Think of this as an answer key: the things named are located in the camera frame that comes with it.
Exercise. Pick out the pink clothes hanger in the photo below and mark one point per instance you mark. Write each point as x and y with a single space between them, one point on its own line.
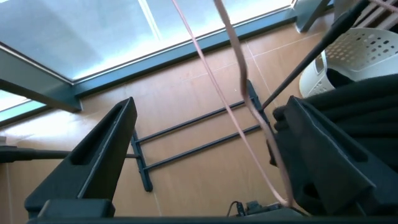
241 62

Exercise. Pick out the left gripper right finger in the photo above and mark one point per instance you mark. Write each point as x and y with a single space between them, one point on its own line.
335 180

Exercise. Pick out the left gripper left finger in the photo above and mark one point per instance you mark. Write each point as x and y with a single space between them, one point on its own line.
93 174

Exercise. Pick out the black clothes rack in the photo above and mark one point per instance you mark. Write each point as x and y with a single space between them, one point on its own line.
199 118

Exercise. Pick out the black shorts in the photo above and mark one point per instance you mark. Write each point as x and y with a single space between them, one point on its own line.
367 105

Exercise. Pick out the beige curtain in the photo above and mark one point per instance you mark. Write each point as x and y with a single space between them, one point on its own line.
373 15

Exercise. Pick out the white laundry basket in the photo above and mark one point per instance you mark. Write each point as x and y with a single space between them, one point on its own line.
357 53

